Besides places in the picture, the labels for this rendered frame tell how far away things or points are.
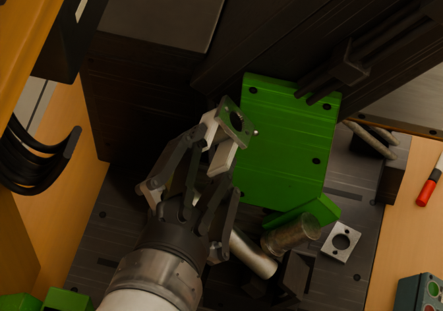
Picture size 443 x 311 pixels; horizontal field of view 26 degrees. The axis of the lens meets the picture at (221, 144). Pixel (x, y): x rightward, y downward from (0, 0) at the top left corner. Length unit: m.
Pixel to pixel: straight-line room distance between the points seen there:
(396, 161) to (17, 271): 0.55
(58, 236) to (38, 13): 0.67
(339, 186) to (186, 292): 0.57
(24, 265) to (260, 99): 0.44
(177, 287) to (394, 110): 0.46
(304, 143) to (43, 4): 0.43
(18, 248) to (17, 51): 0.55
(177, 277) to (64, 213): 0.56
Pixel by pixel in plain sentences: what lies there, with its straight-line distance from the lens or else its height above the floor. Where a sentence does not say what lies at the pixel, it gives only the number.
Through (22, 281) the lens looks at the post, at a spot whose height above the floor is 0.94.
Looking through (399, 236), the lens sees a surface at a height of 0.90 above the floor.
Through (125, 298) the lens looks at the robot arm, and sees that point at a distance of 0.91.
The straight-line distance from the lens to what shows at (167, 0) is 1.22.
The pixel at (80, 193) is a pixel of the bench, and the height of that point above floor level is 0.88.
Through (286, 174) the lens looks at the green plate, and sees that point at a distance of 1.19.
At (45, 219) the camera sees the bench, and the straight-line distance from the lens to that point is 1.47.
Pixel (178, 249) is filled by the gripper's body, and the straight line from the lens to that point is 0.96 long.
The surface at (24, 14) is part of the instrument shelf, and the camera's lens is 0.83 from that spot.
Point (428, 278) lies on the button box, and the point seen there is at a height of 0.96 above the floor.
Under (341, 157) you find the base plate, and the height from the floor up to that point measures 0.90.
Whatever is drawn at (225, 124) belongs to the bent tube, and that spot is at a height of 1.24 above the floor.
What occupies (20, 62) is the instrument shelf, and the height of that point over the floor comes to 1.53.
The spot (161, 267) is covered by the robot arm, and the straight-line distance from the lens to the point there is 0.93.
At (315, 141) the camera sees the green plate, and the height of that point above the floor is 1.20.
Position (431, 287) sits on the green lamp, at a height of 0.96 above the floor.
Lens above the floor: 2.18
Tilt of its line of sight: 59 degrees down
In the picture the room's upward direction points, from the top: straight up
